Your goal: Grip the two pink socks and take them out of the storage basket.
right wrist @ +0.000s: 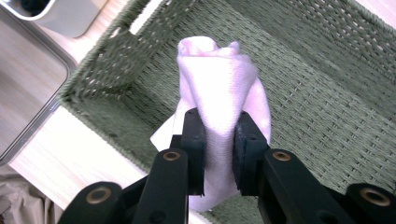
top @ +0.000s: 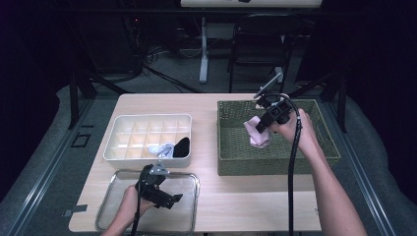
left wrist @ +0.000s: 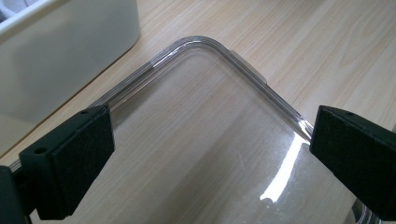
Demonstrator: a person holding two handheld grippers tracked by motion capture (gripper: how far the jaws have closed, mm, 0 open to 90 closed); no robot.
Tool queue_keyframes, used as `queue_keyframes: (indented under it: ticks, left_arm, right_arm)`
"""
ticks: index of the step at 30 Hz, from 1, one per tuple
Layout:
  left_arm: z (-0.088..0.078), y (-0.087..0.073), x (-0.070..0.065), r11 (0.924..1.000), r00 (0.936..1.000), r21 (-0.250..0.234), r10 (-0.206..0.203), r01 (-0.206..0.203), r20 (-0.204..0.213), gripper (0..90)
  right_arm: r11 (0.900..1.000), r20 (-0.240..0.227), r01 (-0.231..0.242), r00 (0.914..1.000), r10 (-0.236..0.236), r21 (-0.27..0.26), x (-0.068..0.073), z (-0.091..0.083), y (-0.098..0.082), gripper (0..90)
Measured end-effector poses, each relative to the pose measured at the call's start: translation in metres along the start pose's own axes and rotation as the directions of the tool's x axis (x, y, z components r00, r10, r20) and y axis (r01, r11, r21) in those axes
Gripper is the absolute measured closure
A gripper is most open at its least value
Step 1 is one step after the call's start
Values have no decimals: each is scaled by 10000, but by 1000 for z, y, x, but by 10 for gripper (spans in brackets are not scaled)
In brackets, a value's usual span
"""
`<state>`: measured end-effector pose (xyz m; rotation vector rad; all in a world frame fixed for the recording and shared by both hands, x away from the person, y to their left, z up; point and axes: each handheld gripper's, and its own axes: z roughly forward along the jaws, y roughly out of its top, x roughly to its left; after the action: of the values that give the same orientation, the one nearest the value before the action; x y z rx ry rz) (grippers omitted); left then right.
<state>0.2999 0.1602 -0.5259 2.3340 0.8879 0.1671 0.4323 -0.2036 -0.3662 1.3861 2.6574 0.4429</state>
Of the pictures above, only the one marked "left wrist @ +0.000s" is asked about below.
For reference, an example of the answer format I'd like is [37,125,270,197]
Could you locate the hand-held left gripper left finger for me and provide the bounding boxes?
[18,105,116,221]

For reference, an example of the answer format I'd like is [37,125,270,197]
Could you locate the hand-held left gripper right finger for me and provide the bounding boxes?
[308,105,396,222]

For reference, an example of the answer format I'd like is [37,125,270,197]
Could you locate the clear plastic lid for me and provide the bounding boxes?
[8,35,396,224]

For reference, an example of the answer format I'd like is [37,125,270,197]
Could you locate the white divided storage box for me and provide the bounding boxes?
[0,0,141,157]

